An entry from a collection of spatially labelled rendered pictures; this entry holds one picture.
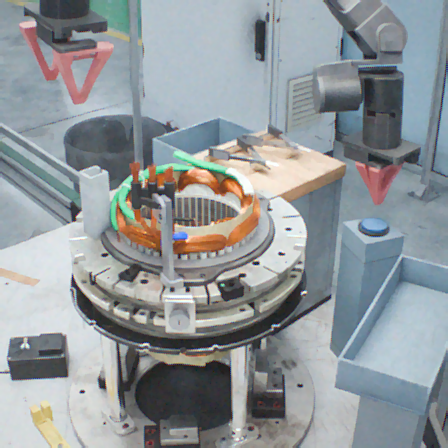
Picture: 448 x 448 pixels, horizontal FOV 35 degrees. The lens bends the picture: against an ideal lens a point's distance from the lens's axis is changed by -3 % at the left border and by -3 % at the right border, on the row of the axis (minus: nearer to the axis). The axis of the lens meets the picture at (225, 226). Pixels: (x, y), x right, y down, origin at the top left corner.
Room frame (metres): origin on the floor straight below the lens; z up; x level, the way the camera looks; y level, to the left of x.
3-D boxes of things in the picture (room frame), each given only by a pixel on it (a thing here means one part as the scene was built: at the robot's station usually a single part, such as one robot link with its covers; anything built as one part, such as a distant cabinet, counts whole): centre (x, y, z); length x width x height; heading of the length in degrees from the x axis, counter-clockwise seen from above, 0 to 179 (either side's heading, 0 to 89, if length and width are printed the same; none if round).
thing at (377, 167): (0.96, -0.22, 1.12); 0.07 x 0.07 x 0.09; 42
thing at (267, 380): (0.83, -0.07, 0.85); 0.06 x 0.04 x 0.05; 178
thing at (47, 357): (0.91, 0.31, 0.81); 0.10 x 0.06 x 0.06; 99
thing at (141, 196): (0.72, 0.08, 1.21); 0.04 x 0.04 x 0.03; 42
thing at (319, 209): (1.13, -0.07, 0.91); 0.19 x 0.19 x 0.26; 44
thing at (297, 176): (1.13, -0.07, 1.05); 0.20 x 0.19 x 0.02; 44
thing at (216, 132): (1.24, 0.04, 0.92); 0.17 x 0.11 x 0.28; 134
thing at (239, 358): (0.74, -0.02, 0.91); 0.02 x 0.02 x 0.21
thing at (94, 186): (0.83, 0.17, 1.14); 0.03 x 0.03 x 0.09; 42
